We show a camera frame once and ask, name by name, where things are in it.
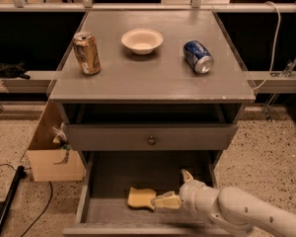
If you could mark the round drawer knob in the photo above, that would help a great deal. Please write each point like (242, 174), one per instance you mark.
(151, 140)

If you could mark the white paper bowl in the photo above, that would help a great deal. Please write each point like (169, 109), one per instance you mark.
(142, 41)

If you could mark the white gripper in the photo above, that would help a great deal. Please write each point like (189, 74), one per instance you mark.
(189, 193)

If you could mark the gold soda can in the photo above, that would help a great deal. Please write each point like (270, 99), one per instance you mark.
(86, 52)

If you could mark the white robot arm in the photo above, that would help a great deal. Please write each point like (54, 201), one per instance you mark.
(233, 209)

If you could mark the closed top drawer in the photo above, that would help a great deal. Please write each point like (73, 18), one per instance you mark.
(159, 137)

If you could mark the yellow sponge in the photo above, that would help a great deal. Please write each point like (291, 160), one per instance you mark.
(141, 198)

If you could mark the cardboard box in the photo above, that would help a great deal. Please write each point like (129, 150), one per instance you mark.
(50, 160)

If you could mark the black bar on floor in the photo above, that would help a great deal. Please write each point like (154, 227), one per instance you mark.
(7, 202)

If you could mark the open middle drawer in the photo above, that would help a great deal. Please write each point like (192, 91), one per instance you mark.
(103, 210)

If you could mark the blue soda can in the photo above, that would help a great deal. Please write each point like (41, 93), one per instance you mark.
(198, 57)

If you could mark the metal frame rail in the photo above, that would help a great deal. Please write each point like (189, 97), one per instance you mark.
(79, 7)

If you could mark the grey drawer cabinet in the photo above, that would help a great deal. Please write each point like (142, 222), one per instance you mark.
(156, 88)

